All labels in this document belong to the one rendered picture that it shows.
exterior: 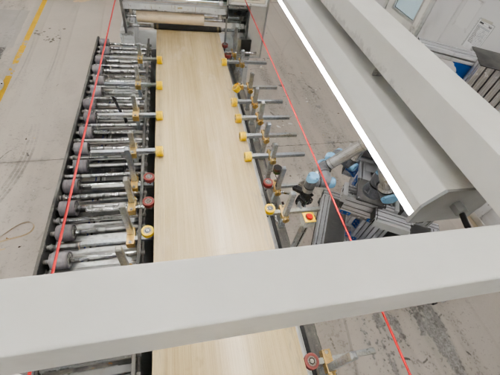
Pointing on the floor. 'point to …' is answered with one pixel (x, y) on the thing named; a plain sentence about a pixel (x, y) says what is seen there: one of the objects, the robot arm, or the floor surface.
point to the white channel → (193, 284)
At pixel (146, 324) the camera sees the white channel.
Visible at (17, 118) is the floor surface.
